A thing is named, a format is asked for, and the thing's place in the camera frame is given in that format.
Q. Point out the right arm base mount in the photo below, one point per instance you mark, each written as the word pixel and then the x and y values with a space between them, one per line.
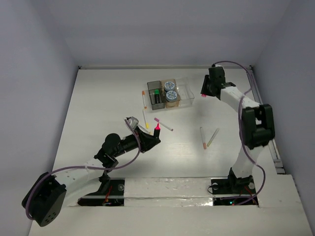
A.
pixel 225 195

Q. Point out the orange-capped white marker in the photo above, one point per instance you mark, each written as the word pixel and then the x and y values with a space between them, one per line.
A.
pixel 144 100

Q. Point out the black pink highlighter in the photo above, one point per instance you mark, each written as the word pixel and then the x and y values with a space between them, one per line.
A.
pixel 157 131

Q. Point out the short yellow-capped white marker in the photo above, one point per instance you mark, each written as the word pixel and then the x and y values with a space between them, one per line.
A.
pixel 144 129

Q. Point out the peach-capped white marker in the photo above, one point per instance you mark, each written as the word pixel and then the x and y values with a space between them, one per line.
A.
pixel 203 138

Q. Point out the pale yellow white marker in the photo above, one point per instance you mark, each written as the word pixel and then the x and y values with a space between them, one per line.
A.
pixel 213 137

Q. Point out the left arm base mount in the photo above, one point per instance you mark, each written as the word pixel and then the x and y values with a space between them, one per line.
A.
pixel 110 194

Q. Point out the smoky grey plastic bin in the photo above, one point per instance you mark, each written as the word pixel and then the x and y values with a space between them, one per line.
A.
pixel 151 87

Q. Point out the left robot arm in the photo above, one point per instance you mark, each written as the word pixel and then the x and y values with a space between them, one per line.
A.
pixel 53 190

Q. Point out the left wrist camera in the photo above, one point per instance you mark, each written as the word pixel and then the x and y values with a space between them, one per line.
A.
pixel 131 122

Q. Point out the black green highlighter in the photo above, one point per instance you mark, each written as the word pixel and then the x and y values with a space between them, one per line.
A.
pixel 157 96

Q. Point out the long yellow-capped white marker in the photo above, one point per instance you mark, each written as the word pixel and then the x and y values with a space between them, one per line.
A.
pixel 145 119

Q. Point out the purple-capped white marker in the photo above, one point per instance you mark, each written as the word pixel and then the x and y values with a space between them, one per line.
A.
pixel 163 124

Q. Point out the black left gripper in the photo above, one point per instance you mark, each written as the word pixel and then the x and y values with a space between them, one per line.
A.
pixel 143 138

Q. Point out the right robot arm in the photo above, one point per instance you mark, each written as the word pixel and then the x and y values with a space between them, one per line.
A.
pixel 255 120

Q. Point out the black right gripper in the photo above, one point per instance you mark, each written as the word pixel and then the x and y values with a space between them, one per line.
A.
pixel 204 90

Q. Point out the clear plastic bin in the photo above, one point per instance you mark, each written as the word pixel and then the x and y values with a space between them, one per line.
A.
pixel 184 91

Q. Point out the blue-lidded round jar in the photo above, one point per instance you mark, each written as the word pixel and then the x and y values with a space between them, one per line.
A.
pixel 171 96
pixel 169 86

